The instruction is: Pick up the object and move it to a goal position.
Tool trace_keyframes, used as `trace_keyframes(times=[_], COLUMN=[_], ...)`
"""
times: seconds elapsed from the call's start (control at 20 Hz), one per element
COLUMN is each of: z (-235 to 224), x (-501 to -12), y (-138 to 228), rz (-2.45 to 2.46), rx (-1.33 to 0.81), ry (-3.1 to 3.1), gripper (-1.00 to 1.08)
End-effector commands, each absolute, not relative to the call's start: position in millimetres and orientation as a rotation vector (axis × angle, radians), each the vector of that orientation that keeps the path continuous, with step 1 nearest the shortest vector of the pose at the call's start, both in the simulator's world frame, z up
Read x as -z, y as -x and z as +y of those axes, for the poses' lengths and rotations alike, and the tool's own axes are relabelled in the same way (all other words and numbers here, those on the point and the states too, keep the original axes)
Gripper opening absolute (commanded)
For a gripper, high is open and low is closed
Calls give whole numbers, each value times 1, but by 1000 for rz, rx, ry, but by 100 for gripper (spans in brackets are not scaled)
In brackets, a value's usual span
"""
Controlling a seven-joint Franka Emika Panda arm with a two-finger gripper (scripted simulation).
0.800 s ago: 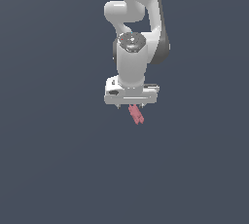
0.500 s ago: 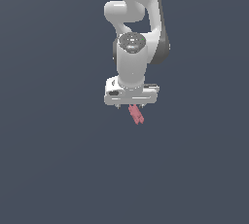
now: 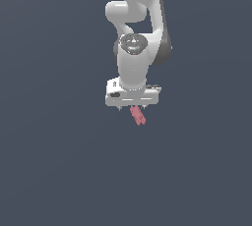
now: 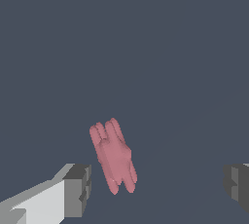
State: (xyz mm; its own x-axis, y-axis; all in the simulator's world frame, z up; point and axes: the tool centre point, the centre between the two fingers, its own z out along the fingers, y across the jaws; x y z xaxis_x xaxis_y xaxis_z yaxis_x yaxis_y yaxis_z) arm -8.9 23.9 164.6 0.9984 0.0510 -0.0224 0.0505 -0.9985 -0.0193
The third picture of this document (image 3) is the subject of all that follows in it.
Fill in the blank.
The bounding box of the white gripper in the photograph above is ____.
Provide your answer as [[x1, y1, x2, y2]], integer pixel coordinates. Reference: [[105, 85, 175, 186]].
[[104, 78, 162, 112]]

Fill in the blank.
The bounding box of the small pink elongated object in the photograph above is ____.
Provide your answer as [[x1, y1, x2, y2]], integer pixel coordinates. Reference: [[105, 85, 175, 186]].
[[129, 104, 147, 127]]

